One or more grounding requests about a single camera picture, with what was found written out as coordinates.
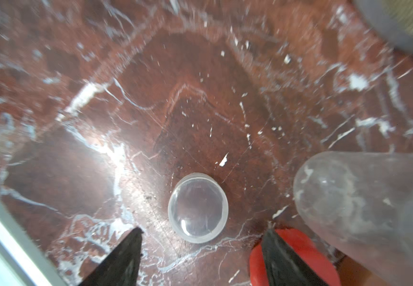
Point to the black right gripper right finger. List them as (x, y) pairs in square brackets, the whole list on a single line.
[(288, 266)]

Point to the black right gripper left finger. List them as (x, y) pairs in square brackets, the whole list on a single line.
[(121, 266)]

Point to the red jar lid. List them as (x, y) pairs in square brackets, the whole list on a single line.
[(295, 238)]

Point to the clear plastic jar lid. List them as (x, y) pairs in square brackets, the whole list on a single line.
[(198, 208)]

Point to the red-lidded oatmeal jar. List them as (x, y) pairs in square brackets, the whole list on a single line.
[(362, 204)]

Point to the brown jar lid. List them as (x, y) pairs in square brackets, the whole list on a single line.
[(352, 273)]

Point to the mesh waste bin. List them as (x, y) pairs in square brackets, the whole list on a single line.
[(391, 20)]

